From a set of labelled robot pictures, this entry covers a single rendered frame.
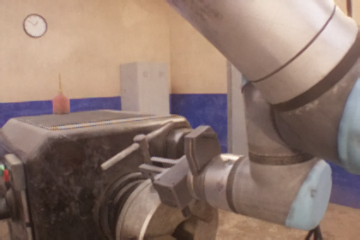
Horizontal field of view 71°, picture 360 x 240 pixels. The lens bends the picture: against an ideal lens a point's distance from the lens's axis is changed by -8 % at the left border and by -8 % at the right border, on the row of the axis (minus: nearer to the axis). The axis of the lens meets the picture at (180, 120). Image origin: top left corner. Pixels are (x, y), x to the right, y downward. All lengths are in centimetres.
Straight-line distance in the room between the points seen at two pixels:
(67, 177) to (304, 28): 60
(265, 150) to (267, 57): 18
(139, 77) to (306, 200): 387
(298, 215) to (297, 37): 23
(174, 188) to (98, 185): 32
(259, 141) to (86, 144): 46
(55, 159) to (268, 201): 48
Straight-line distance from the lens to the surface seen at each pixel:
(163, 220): 60
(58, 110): 112
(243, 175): 38
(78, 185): 70
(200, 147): 42
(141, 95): 412
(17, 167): 68
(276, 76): 19
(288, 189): 35
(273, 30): 18
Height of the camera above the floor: 142
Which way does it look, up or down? 6 degrees down
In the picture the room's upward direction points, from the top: 2 degrees counter-clockwise
